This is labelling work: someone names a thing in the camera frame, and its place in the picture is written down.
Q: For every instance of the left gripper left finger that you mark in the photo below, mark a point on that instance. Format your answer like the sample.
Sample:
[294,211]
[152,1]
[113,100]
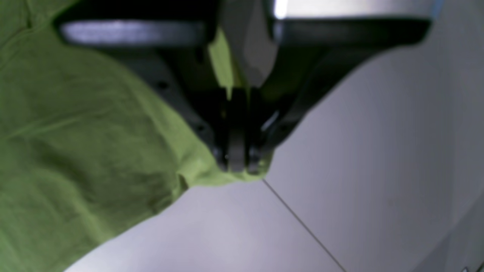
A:
[166,44]

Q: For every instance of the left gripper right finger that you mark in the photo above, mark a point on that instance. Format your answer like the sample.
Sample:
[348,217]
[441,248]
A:
[319,43]

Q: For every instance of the green T-shirt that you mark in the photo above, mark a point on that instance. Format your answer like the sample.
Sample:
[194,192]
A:
[88,151]

